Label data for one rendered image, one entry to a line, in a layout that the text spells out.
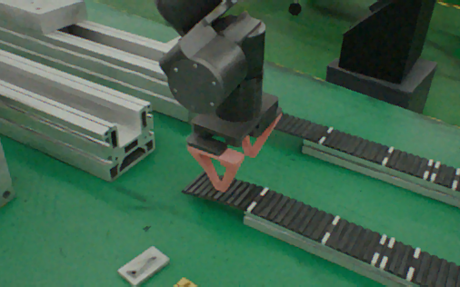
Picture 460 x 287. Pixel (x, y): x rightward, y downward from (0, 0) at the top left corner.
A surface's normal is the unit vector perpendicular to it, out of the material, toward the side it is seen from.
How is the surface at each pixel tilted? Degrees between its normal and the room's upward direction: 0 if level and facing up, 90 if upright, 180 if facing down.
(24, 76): 90
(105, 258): 0
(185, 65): 93
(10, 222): 0
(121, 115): 90
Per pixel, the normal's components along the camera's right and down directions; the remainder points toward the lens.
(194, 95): -0.38, 0.53
